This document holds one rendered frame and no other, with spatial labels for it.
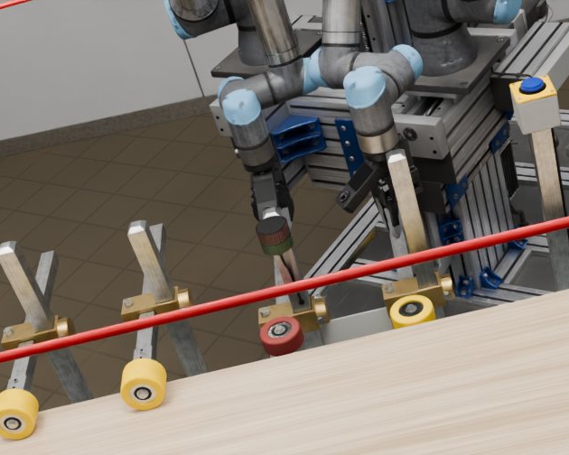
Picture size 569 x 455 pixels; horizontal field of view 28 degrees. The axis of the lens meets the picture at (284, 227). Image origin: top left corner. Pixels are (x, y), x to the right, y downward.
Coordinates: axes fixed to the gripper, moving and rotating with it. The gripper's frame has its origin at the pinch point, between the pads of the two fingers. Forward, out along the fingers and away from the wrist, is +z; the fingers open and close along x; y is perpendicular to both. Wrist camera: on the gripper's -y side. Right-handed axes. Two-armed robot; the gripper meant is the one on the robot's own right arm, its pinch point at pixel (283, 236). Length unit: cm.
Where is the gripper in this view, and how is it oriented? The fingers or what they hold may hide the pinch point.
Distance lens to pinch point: 253.1
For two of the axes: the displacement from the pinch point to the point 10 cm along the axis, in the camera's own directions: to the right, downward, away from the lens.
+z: 2.6, 8.0, 5.4
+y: -0.4, -5.6, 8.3
